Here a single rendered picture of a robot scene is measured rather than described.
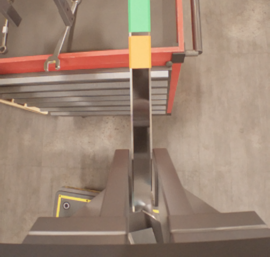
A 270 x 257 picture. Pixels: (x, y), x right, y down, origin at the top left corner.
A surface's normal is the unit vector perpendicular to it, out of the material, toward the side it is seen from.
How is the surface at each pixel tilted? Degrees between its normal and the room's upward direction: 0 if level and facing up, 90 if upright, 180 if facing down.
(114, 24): 0
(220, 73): 0
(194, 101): 0
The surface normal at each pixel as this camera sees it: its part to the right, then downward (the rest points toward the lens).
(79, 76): -0.14, 0.09
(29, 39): -0.14, -0.15
